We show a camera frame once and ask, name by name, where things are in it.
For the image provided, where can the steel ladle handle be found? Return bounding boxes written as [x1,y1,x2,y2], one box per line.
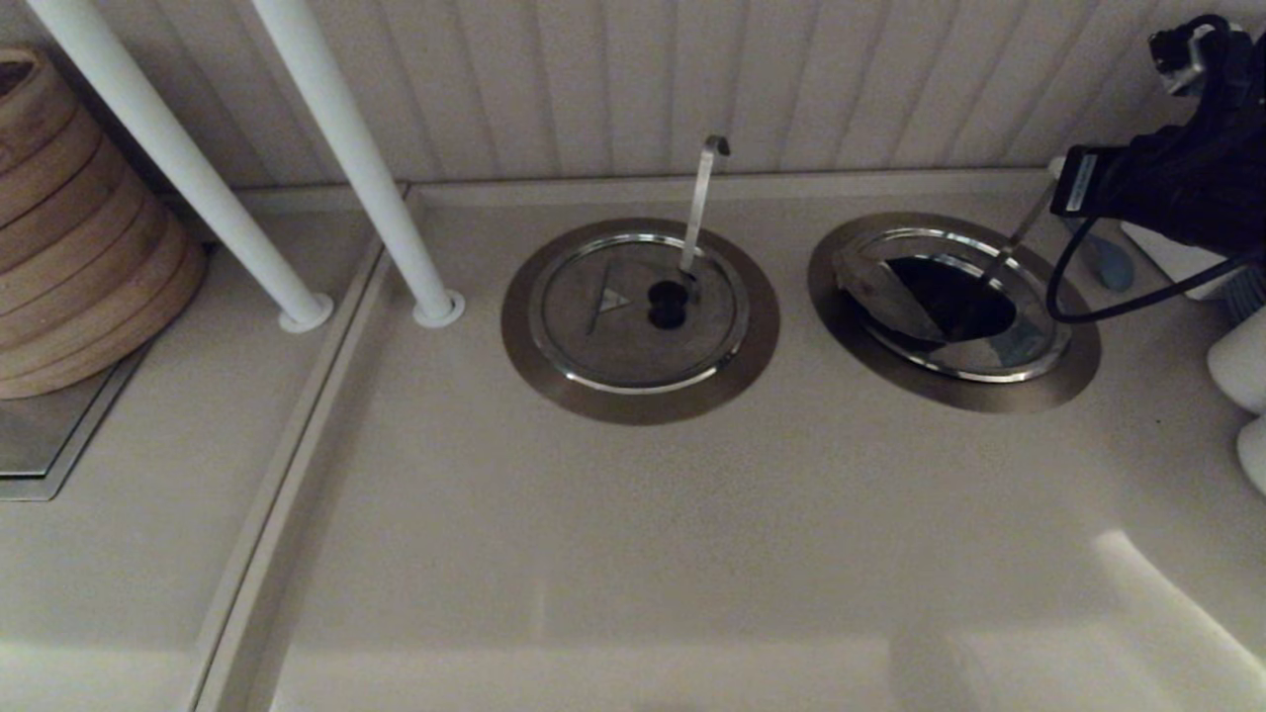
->
[984,183,1057,283]
[678,135,731,304]

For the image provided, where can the shiny metal pot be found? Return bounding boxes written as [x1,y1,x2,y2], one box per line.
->
[834,227,1074,385]

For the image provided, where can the white box container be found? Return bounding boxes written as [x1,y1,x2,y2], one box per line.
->
[1123,222,1249,300]

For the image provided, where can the dark striped cloth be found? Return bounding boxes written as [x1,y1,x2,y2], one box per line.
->
[1224,262,1266,325]

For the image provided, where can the white round bowl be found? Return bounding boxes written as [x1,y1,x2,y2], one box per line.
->
[1207,307,1266,416]

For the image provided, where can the white round support pole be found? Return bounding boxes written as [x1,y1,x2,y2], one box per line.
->
[249,0,467,330]
[25,0,334,335]

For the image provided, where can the stacked bamboo steamer baskets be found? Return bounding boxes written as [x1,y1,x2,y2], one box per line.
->
[0,47,208,401]

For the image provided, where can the flat steel tray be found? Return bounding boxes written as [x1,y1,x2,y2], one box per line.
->
[0,341,152,502]

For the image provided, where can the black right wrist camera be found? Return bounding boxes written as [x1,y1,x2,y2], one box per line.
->
[1147,13,1266,100]

